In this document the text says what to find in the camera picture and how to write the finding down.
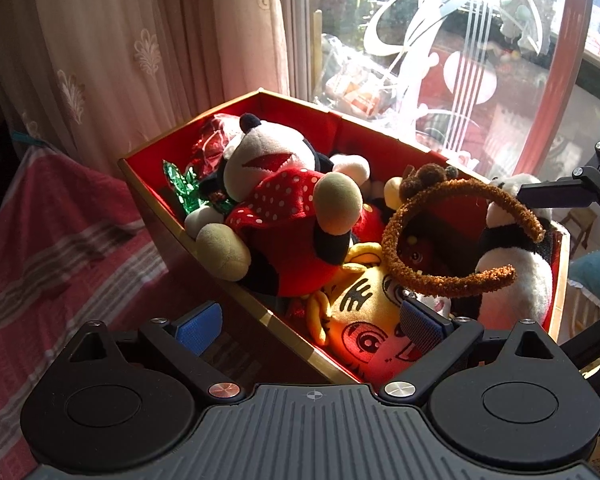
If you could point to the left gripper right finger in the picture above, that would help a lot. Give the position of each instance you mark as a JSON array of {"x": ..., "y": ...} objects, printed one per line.
[{"x": 443, "y": 344}]

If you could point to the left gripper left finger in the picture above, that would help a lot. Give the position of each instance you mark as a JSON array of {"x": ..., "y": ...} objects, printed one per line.
[{"x": 175, "y": 348}]

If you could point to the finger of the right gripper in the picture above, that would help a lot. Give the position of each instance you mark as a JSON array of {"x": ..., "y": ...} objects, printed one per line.
[{"x": 581, "y": 189}]

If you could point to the yellow tiger plush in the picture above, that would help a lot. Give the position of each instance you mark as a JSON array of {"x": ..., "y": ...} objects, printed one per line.
[{"x": 355, "y": 318}]

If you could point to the black white panda plush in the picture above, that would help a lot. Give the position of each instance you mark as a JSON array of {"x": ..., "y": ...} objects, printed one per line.
[{"x": 504, "y": 243}]

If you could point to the brown antler headband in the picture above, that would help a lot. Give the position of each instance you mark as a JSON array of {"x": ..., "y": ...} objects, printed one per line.
[{"x": 414, "y": 246}]

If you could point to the Minnie mouse plush toy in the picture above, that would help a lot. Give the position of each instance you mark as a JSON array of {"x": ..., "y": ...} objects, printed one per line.
[{"x": 297, "y": 212}]

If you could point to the red framed glass door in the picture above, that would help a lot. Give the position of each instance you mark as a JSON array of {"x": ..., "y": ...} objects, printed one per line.
[{"x": 463, "y": 77}]

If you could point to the pink patterned bed cloth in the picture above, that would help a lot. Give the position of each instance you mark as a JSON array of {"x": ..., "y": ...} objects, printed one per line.
[{"x": 73, "y": 248}]

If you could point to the green foil decoration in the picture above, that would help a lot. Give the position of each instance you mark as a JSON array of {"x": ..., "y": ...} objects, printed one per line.
[{"x": 193, "y": 191}]

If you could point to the beige embroidered curtain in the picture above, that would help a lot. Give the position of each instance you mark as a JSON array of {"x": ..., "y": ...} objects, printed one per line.
[{"x": 97, "y": 78}]

